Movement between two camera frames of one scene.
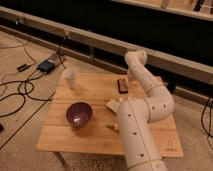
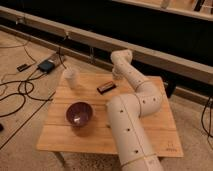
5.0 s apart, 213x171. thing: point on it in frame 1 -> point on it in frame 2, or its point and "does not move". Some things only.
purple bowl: (79, 114) does not move
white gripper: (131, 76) -> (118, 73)
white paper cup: (71, 75) does not move
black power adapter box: (46, 66) does not move
